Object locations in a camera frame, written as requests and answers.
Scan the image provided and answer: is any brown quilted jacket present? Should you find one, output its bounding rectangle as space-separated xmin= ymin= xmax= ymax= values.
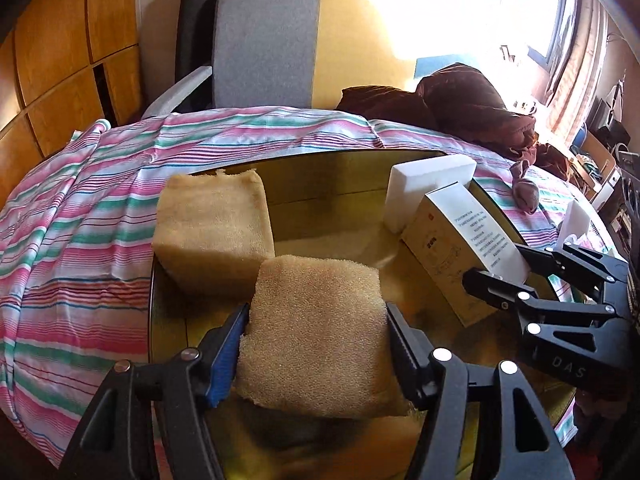
xmin=334 ymin=62 xmax=572 ymax=177

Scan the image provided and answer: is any pink sock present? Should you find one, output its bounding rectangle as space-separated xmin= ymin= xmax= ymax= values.
xmin=509 ymin=159 xmax=542 ymax=212

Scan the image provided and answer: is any small tan sponge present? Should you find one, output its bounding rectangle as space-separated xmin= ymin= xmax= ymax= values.
xmin=234 ymin=255 xmax=417 ymax=419

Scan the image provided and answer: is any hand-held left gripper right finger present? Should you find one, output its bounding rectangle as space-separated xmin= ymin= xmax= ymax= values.
xmin=385 ymin=302 xmax=566 ymax=480

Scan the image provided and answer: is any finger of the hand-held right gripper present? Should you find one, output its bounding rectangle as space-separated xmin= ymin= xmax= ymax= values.
xmin=514 ymin=241 xmax=629 ymax=307
xmin=462 ymin=268 xmax=617 ymax=342

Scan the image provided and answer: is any wooden headboard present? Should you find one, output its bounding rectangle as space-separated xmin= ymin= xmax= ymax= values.
xmin=312 ymin=0 xmax=418 ymax=111

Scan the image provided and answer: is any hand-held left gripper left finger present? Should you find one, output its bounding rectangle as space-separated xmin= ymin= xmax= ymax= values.
xmin=60 ymin=302 xmax=251 ymax=480

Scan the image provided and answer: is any wooden wardrobe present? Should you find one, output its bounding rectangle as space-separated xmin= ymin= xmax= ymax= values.
xmin=0 ymin=0 xmax=147 ymax=182

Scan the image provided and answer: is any white foam block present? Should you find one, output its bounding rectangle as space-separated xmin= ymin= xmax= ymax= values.
xmin=383 ymin=153 xmax=477 ymax=235

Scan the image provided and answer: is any striped bed sheet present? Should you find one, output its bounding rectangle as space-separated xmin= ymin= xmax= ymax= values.
xmin=0 ymin=107 xmax=617 ymax=467

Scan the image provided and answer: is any large tan sponge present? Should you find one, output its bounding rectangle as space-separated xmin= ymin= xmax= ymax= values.
xmin=151 ymin=169 xmax=276 ymax=299

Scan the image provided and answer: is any cream carton box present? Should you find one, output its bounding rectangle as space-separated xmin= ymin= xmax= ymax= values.
xmin=401 ymin=182 xmax=531 ymax=329

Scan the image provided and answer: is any white tissue pack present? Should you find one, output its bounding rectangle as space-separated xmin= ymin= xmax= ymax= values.
xmin=556 ymin=201 xmax=591 ymax=247

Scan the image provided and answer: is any window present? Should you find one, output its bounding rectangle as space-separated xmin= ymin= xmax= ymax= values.
xmin=522 ymin=0 xmax=581 ymax=73

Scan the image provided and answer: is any round yellow desktop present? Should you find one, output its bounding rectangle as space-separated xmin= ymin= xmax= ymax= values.
xmin=148 ymin=148 xmax=579 ymax=480

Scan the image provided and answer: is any grey office chair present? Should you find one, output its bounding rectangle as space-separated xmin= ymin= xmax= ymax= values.
xmin=142 ymin=0 xmax=322 ymax=120

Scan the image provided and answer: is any cardboard box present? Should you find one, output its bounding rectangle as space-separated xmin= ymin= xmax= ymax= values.
xmin=570 ymin=130 xmax=618 ymax=201

